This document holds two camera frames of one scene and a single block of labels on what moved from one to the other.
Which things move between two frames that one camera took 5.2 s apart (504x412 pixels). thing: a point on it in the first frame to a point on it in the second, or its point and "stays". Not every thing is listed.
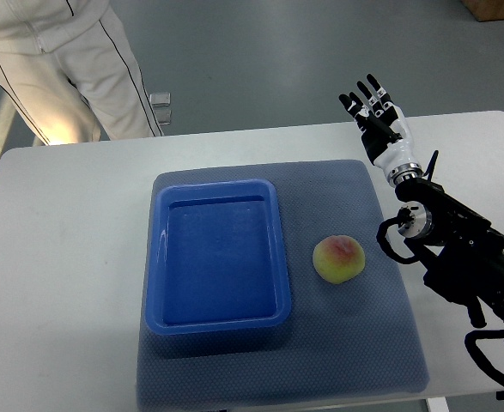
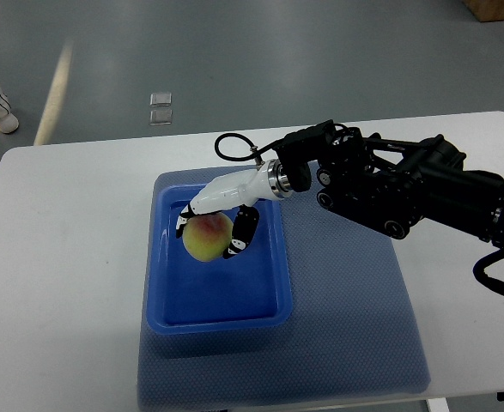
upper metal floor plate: x=160 y=99 stays
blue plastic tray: x=215 y=259 stays
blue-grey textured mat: x=345 y=342 stays
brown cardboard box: x=486 y=10 stays
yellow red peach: x=339 y=258 to x=206 y=236
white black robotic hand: x=385 y=131 to x=239 y=190
